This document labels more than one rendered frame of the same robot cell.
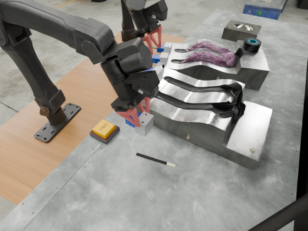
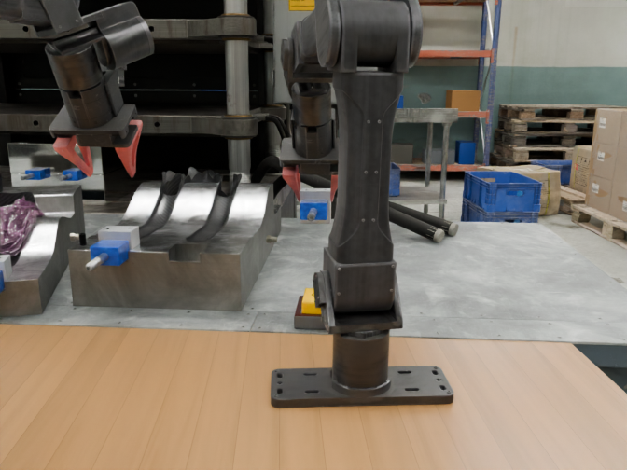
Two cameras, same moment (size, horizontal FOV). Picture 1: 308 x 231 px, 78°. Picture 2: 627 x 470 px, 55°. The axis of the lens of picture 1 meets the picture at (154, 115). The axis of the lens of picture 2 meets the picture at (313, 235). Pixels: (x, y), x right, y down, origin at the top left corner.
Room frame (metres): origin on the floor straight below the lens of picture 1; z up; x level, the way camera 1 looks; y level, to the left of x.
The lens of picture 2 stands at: (0.82, 0.90, 1.14)
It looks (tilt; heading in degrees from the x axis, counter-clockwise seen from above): 15 degrees down; 243
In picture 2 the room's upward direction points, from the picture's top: straight up
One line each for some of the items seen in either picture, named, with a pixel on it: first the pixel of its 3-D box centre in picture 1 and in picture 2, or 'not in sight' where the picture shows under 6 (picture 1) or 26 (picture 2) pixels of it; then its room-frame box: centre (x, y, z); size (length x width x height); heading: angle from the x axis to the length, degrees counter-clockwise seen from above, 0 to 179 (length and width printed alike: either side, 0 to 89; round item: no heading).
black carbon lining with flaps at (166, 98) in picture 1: (198, 92); (188, 202); (0.54, -0.17, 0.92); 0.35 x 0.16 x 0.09; 60
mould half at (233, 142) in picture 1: (199, 105); (196, 226); (0.52, -0.18, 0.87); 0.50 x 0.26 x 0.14; 60
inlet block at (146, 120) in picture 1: (131, 117); (313, 210); (0.40, 0.07, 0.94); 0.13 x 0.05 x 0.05; 59
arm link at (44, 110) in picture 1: (51, 103); (356, 299); (0.50, 0.37, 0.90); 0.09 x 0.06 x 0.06; 164
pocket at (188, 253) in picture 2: not in sight; (188, 259); (0.60, 0.04, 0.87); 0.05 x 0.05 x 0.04; 60
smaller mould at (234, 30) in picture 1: (241, 32); not in sight; (1.23, -0.57, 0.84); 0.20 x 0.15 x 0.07; 60
